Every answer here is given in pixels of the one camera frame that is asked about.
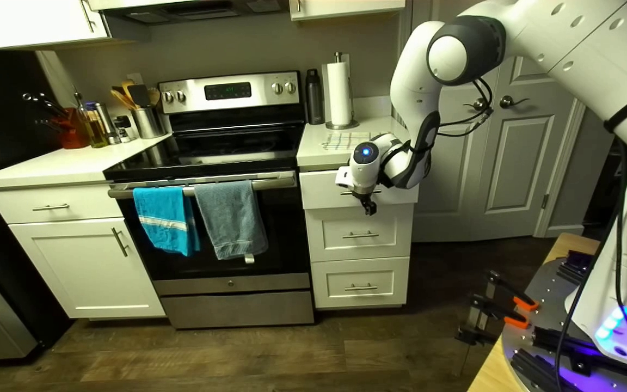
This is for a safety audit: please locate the white drawer base cabinet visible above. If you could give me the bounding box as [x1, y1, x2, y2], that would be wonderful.
[297, 117, 423, 311]

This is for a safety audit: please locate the black base cable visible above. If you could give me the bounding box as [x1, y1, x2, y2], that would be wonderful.
[552, 140, 627, 392]

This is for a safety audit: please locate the orange handled clamp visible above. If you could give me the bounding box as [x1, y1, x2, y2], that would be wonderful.
[457, 291, 535, 346]
[483, 267, 543, 315]

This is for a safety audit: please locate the utensil crock with spoons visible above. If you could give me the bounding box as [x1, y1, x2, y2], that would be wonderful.
[110, 80, 166, 140]

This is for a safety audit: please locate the bright blue striped towel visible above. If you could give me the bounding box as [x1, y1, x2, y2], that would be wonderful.
[132, 185, 203, 257]

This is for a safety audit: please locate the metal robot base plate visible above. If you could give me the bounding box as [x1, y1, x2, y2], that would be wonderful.
[501, 249, 627, 392]

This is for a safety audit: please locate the black base clamp bar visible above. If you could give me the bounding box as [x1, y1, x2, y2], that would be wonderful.
[531, 324, 599, 365]
[510, 348, 570, 392]

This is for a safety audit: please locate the black wrist cable bundle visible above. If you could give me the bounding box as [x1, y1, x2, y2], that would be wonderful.
[398, 74, 497, 191]

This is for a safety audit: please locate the white paper towel roll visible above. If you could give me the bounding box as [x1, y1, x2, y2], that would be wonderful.
[324, 51, 358, 131]
[324, 62, 352, 127]

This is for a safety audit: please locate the black bottle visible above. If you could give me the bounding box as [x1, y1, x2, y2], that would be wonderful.
[305, 68, 326, 127]

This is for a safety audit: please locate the dark door lever handle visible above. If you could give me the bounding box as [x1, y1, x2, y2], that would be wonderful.
[498, 93, 531, 112]

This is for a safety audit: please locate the white drawer with cutlery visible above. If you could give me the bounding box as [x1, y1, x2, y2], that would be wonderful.
[298, 168, 421, 213]

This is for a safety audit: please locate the grey blue towel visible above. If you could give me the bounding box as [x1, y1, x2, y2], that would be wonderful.
[192, 180, 270, 263]

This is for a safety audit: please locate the red utensil pot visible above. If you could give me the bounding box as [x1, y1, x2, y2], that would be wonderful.
[20, 90, 97, 150]

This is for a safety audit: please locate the white deep drawer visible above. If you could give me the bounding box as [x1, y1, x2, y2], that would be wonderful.
[309, 257, 411, 311]

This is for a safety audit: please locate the glass oil bottle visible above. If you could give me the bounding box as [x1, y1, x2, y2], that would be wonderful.
[79, 96, 115, 149]

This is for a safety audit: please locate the stainless over-range microwave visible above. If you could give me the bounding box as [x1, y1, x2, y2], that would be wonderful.
[90, 0, 289, 26]

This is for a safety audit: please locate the stainless black electric stove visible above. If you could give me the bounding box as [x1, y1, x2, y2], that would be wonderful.
[103, 69, 317, 331]

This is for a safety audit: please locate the white door base cabinet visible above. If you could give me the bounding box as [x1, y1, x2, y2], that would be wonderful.
[0, 133, 172, 320]

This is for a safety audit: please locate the white medium drawer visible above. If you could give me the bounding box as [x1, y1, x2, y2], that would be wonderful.
[304, 205, 416, 263]

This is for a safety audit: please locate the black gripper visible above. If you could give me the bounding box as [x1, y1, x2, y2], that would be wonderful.
[351, 185, 381, 218]

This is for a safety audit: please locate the wooden table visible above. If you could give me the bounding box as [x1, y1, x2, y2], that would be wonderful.
[467, 234, 604, 392]

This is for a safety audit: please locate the white panel door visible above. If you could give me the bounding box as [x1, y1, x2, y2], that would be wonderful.
[486, 57, 588, 242]
[416, 78, 497, 247]

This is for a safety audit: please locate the white upper cabinet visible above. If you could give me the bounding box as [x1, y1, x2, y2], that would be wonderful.
[287, 0, 407, 22]
[0, 0, 112, 53]

